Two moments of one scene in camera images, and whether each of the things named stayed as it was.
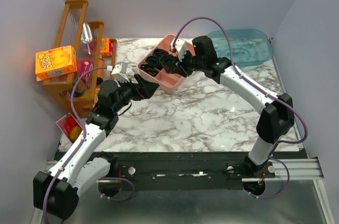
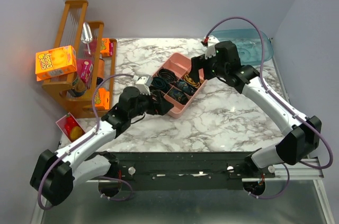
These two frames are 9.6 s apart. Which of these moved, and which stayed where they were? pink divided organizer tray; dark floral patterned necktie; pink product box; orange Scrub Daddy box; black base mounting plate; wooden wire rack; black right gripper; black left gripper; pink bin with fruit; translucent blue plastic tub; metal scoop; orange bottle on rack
Moved: black right gripper; dark floral patterned necktie; black left gripper; pink divided organizer tray
Stayed: metal scoop; orange Scrub Daddy box; translucent blue plastic tub; pink product box; wooden wire rack; black base mounting plate; orange bottle on rack; pink bin with fruit
